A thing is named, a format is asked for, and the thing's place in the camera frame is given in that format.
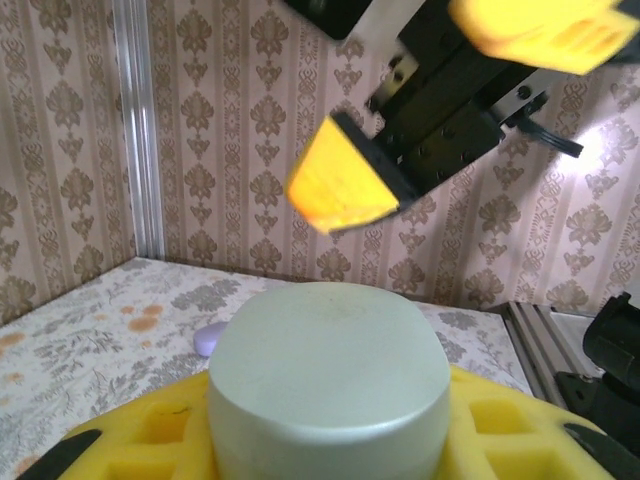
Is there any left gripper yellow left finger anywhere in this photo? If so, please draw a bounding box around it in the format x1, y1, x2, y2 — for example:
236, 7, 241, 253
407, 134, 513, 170
22, 372, 221, 480

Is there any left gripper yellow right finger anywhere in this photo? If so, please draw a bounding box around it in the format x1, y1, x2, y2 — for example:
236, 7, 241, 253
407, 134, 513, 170
433, 363, 632, 480

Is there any lavender earbud charging case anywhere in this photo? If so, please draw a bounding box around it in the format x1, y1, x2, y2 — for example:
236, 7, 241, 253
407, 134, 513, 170
192, 322, 230, 359

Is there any mint green earbud charging case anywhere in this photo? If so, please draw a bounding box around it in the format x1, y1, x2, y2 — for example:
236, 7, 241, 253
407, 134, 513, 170
207, 281, 451, 480

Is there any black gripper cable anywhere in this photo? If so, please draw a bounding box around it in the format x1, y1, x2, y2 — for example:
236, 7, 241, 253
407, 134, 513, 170
514, 117, 585, 160

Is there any aluminium frame corner post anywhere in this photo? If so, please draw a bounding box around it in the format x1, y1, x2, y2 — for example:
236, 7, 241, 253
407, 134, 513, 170
112, 0, 167, 260

